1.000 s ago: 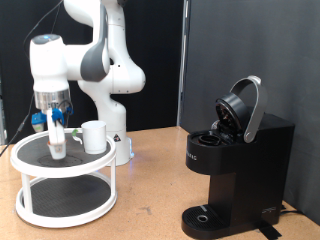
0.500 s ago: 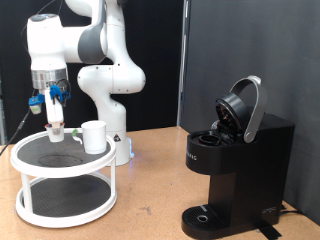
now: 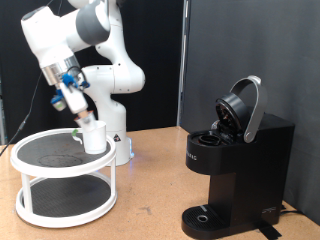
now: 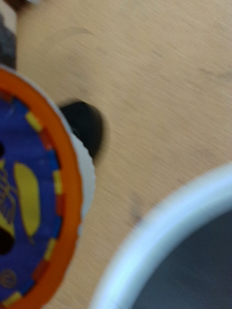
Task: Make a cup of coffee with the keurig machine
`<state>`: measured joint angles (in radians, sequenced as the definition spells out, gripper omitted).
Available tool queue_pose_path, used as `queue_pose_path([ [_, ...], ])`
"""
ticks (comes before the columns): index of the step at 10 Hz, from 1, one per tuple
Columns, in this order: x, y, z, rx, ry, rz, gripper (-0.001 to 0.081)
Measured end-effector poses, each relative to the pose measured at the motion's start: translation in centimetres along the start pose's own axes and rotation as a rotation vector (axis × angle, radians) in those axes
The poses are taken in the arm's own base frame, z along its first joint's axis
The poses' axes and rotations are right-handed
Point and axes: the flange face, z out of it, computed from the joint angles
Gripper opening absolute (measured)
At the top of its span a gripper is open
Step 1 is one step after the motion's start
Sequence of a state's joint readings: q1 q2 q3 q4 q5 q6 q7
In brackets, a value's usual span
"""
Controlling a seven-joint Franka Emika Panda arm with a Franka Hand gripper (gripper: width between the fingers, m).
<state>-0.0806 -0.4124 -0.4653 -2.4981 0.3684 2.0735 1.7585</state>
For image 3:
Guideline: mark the grey metal frame post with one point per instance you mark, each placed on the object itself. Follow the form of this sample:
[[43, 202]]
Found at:
[[2, 123]]

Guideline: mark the black tape strip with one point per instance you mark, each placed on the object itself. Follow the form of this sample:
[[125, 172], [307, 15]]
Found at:
[[270, 231]]

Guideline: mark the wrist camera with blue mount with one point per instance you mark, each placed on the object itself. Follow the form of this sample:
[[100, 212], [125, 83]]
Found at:
[[58, 101]]

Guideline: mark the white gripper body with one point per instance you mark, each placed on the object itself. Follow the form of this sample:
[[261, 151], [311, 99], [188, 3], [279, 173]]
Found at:
[[75, 98]]

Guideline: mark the black Keurig coffee machine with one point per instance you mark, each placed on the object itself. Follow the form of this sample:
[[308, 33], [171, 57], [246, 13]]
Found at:
[[253, 160]]

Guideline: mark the white two-tier turntable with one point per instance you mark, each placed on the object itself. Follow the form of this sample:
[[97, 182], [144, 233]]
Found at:
[[63, 166]]

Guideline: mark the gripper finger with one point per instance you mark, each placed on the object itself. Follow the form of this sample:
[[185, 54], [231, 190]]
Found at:
[[89, 116], [81, 117]]

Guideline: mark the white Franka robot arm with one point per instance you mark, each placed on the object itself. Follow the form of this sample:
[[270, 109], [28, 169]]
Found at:
[[110, 80]]

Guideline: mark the white mug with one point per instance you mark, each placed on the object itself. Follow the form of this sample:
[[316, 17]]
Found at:
[[95, 140]]

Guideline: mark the vertical metal pole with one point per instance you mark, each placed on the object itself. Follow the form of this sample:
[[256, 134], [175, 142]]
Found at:
[[182, 66]]

